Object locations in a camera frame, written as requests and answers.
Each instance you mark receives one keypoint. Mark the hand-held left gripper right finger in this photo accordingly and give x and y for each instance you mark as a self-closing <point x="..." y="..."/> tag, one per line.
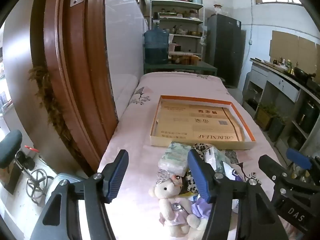
<point x="198" y="176"/>

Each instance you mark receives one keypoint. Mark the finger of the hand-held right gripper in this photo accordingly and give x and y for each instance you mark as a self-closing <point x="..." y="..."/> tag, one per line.
<point x="268" y="165"/>
<point x="298" y="158"/>

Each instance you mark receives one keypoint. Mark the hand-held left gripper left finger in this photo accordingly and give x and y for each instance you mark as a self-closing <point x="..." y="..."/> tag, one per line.
<point x="117" y="177"/>

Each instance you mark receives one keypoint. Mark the small white-green tissue pack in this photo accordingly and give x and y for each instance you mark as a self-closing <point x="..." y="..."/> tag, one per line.
<point x="212" y="156"/>

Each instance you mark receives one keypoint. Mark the leopard print cloth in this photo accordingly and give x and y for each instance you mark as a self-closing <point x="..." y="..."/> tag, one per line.
<point x="202" y="147"/>

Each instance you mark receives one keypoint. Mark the pale green diaper pack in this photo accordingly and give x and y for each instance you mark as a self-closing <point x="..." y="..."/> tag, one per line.
<point x="172" y="157"/>

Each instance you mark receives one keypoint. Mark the purple cloth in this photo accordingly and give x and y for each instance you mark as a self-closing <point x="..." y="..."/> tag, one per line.
<point x="200" y="208"/>

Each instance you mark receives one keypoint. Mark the blue and white packet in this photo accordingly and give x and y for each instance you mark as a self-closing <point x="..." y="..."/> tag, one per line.
<point x="231" y="171"/>

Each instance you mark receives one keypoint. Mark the white teddy bear purple dress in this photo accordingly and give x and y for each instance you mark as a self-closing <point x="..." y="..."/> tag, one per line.
<point x="165" y="192"/>

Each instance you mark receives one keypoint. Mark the shallow orange-rimmed cardboard box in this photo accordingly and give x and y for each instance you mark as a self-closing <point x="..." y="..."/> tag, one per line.
<point x="200" y="120"/>

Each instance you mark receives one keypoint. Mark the dark green plant pot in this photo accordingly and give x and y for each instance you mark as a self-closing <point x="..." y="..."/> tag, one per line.
<point x="276" y="130"/>

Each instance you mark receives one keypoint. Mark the dark green air fryer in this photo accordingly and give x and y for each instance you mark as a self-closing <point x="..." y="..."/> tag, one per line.
<point x="307" y="116"/>

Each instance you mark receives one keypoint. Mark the yellow plant pot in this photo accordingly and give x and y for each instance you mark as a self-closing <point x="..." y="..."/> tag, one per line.
<point x="263" y="120"/>

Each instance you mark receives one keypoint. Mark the black gas stove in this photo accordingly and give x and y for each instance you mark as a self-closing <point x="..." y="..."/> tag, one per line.
<point x="313" y="85"/>

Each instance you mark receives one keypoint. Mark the grey kitchen counter cabinet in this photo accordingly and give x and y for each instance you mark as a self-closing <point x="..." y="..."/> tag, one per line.
<point x="282" y="82"/>

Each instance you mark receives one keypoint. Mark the black wok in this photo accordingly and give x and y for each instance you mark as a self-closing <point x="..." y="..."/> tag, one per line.
<point x="300" y="73"/>

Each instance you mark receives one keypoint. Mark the white bolster cushion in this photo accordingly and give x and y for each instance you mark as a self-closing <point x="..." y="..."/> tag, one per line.
<point x="125" y="92"/>

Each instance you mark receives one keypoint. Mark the row of condiment bottles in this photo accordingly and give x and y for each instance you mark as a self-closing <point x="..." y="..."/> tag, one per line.
<point x="282" y="63"/>

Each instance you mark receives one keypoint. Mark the dried herb bundle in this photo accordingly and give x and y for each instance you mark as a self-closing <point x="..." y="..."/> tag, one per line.
<point x="46" y="97"/>

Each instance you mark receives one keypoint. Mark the dark padded seat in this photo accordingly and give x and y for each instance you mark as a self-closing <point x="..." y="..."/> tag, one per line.
<point x="10" y="147"/>

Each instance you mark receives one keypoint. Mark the row of brown jars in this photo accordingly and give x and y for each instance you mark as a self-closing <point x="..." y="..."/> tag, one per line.
<point x="185" y="59"/>

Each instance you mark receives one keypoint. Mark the dark grey fridge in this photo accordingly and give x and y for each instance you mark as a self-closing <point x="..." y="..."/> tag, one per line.
<point x="225" y="50"/>

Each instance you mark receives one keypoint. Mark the blue water jug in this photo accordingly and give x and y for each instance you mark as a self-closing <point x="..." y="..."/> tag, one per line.
<point x="156" y="42"/>

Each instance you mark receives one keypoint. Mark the white metal shelf rack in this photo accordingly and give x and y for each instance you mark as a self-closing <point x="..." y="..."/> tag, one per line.
<point x="177" y="4"/>

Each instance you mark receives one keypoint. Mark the cardboard wall sheet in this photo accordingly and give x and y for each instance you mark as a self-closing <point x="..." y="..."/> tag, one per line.
<point x="283" y="45"/>
<point x="307" y="55"/>
<point x="318" y="57"/>

